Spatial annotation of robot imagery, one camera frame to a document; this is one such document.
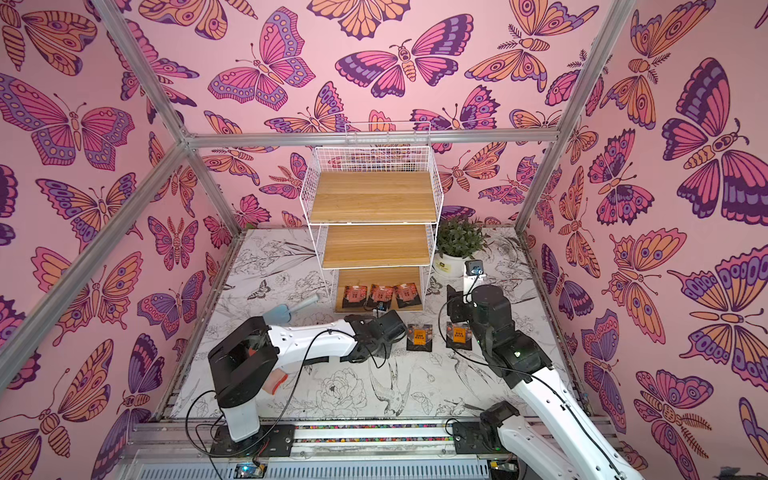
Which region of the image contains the potted green plant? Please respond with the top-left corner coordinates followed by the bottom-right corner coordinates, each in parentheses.
top-left (433, 217), bottom-right (487, 279)

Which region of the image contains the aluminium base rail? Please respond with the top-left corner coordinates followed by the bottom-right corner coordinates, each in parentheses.
top-left (115, 417), bottom-right (581, 479)

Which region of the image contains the white wire three-tier shelf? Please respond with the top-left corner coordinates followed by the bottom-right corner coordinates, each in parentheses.
top-left (300, 145), bottom-right (444, 313)

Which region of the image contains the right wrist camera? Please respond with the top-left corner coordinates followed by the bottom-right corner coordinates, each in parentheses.
top-left (464, 259), bottom-right (485, 277)

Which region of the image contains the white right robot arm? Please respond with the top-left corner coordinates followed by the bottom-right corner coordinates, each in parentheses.
top-left (445, 285), bottom-right (642, 479)

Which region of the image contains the red work glove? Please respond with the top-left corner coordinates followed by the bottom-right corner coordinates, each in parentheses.
top-left (262, 368), bottom-right (288, 396)

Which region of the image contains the orange-label tea bag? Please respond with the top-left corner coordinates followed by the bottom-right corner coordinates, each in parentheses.
top-left (406, 324), bottom-right (433, 352)
top-left (445, 322), bottom-right (473, 351)

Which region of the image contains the red tea bag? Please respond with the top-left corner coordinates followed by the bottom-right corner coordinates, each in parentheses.
top-left (366, 284), bottom-right (394, 311)
top-left (395, 283), bottom-right (422, 309)
top-left (341, 285), bottom-right (368, 309)

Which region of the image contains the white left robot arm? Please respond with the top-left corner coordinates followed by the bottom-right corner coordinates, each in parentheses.
top-left (208, 311), bottom-right (407, 442)

